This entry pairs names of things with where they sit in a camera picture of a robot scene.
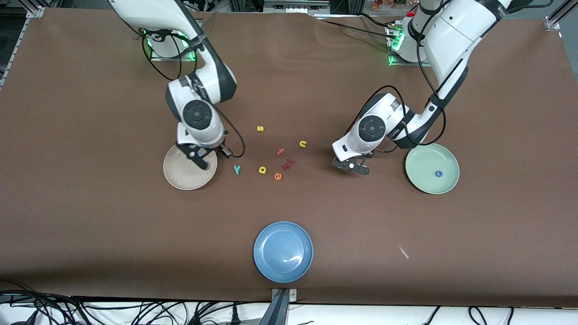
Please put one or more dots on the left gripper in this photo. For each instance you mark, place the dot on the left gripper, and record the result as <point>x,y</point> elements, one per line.
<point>370,154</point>

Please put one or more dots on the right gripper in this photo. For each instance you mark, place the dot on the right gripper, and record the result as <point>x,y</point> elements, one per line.
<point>218,149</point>

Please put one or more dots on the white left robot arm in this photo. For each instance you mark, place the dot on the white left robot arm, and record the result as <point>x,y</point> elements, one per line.
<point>456,36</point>

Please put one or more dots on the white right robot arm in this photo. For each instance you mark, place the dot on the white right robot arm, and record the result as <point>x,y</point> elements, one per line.
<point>153,11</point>

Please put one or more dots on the beige round plate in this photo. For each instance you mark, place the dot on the beige round plate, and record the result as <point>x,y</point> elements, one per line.
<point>180,174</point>

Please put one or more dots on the red foam letter k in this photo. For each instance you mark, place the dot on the red foam letter k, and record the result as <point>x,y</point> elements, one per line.
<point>286,166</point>

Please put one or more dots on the green round plate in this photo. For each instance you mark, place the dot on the green round plate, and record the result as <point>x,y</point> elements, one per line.
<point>424,167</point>

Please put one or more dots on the small white paper scrap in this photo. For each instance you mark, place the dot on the small white paper scrap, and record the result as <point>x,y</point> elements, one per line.
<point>403,252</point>

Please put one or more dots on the blue round plate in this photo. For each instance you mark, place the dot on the blue round plate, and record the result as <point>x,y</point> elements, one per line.
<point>283,253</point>

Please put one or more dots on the brown table cover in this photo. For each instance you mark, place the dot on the brown table cover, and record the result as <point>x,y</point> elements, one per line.
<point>90,225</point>

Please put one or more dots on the orange leaf decoration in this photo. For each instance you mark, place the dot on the orange leaf decoration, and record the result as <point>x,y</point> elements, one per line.
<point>388,3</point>

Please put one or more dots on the silver power strip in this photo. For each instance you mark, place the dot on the silver power strip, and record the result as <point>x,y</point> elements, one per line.
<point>295,5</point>

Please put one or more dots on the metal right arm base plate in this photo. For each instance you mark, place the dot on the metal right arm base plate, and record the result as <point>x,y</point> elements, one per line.
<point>158,57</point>

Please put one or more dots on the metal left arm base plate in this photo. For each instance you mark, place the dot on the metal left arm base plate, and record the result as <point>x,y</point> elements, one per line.
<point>413,64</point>

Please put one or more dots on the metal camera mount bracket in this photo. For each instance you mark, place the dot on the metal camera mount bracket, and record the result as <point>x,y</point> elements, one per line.
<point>282,295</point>

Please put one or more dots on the aluminium table frame rail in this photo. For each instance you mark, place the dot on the aluminium table frame rail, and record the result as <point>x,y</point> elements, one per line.
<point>35,12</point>

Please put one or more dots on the aluminium frame post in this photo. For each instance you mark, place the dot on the aluminium frame post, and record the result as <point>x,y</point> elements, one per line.
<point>557,16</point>

